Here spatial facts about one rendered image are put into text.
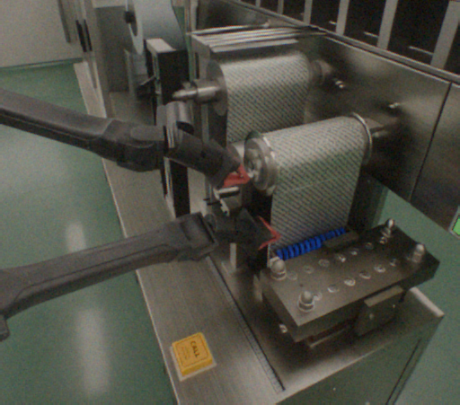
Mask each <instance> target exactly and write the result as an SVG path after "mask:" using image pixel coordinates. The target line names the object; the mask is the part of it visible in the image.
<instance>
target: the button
mask: <svg viewBox="0 0 460 405"><path fill-rule="evenodd" d="M172 350H173V353H174V355H175V358H176V361H177V364H178V367H179V369H180V371H181V375H182V377H184V376H186V375H189V374H192V373H194V371H197V370H199V369H200V368H202V367H205V366H208V365H211V364H213V357H212V356H211V353H210V351H209V348H208V347H207V345H206V342H205V340H204V338H203V336H202V334H201V332H200V333H198V334H195V335H193V336H190V337H188V338H186V339H182V340H179V341H177V342H174V343H173V344H172Z"/></svg>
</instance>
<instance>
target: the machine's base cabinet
mask: <svg viewBox="0 0 460 405"><path fill-rule="evenodd" d="M99 157H100V156H99ZM100 160H101V163H102V159H101V157H100ZM102 167H103V169H104V166H103V163H102ZM104 172H105V169H104ZM105 176H106V180H107V182H108V185H109V189H110V193H111V187H110V184H109V181H108V178H107V175H106V172H105ZM111 197H112V201H113V204H114V206H115V203H114V199H113V196H112V194H111ZM115 211H116V214H117V218H118V221H119V216H118V213H117V208H116V206H115ZM119 226H120V229H121V232H122V236H123V239H126V237H124V234H123V230H122V227H121V224H120V221H119ZM134 273H135V277H136V281H137V286H138V289H139V292H140V295H142V298H143V301H144V305H145V308H146V302H145V298H144V296H143V293H141V289H140V286H139V283H138V279H137V274H136V271H135V270H134ZM146 314H147V317H148V320H149V323H150V326H151V330H152V332H153V335H154V339H155V345H156V348H158V351H159V355H160V358H161V360H162V364H163V367H164V374H165V375H166V380H167V382H168V385H169V389H170V392H171V395H172V400H173V404H174V405H177V402H175V399H174V396H173V391H172V387H171V385H170V382H169V379H168V374H167V372H166V369H165V365H164V361H163V357H162V354H161V351H160V348H159V345H157V342H156V337H155V333H154V329H153V326H152V323H151V321H150V317H149V314H148V311H147V308H146ZM437 327H438V325H436V326H434V327H432V328H430V329H429V330H427V331H426V332H424V333H422V334H420V335H419V336H417V337H415V338H413V339H410V340H408V341H406V342H404V343H402V344H401V345H399V346H397V347H396V348H393V349H391V350H389V351H387V352H385V353H384V354H383V355H382V356H380V357H377V358H375V359H373V360H371V361H369V362H367V363H366V364H364V365H362V366H360V367H357V368H355V369H353V370H352V371H350V372H348V373H346V374H344V375H342V376H340V377H339V378H337V379H335V381H332V382H330V383H327V384H325V385H324V386H323V387H321V388H319V389H317V390H315V391H313V392H310V393H309V394H307V395H305V396H303V397H301V398H299V399H297V400H295V401H293V402H291V403H289V404H288V405H395V404H396V402H397V401H398V400H399V398H400V396H401V393H402V391H403V389H404V387H405V385H406V383H407V382H408V381H409V379H410V377H411V374H412V372H413V371H414V369H415V367H416V365H417V364H418V363H419V361H420V359H421V357H422V355H423V353H424V351H425V350H426V348H427V346H428V344H429V342H430V341H431V339H432V337H433V335H434V333H435V331H436V329H437Z"/></svg>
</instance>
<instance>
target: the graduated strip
mask: <svg viewBox="0 0 460 405"><path fill-rule="evenodd" d="M205 261H206V262H207V264H208V266H209V268H210V270H211V273H213V275H214V277H215V279H216V281H217V283H218V284H219V286H220V288H221V290H222V292H223V294H224V296H225V299H226V301H227V302H228V304H229V306H230V308H231V310H233V312H234V315H235V317H236V319H237V320H238V321H239V323H240V325H241V327H242V330H243V333H244V335H245V337H246V338H247V339H248V341H249V343H250V345H251V347H252V350H253V352H254V354H256V356H257V357H258V358H259V360H260V362H261V365H262V367H263V370H264V372H265V374H266V375H267V376H268V378H269V380H270V383H271V385H272V387H273V389H274V391H275V393H276V394H279V393H281V392H284V391H286V390H287V389H286V388H285V386H284V384H283V382H282V381H281V379H279V377H278V375H277V373H276V371H275V370H274V367H273V365H272V363H271V362H270V360H269V358H268V356H267V354H266V352H265V351H264V349H263V347H262V345H261V343H260V342H259V340H258V338H257V336H256V334H255V333H253V331H252V327H251V325H250V324H249V322H248V321H247V319H246V317H245V315H244V314H243V311H242V309H241V307H240V306H239V304H238V303H237V301H236V299H235V296H234V294H233V292H231V290H230V288H229V287H228V285H227V283H226V281H225V280H224V278H223V276H222V274H221V272H220V269H219V268H218V266H217V264H216V262H215V261H214V259H213V257H211V255H210V254H209V255H208V256H207V257H206V258H205Z"/></svg>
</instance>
